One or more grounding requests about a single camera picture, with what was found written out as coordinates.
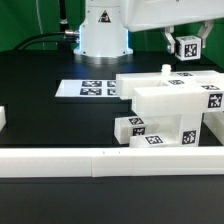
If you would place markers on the white tagged nut cube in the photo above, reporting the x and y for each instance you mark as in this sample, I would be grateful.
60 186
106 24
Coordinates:
188 48

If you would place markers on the white U-shaped fence wall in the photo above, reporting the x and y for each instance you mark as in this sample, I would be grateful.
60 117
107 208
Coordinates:
77 141

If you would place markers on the white chair seat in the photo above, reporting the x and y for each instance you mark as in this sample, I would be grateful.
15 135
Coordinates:
176 126

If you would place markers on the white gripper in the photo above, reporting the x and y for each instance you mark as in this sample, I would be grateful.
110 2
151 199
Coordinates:
139 15

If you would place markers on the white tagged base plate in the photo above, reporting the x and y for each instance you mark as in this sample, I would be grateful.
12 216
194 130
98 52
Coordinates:
86 88

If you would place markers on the white chair back frame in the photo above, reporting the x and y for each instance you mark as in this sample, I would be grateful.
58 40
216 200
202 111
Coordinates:
136 86

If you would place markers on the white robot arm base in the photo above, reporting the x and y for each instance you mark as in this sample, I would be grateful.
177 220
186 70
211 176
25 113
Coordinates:
102 37

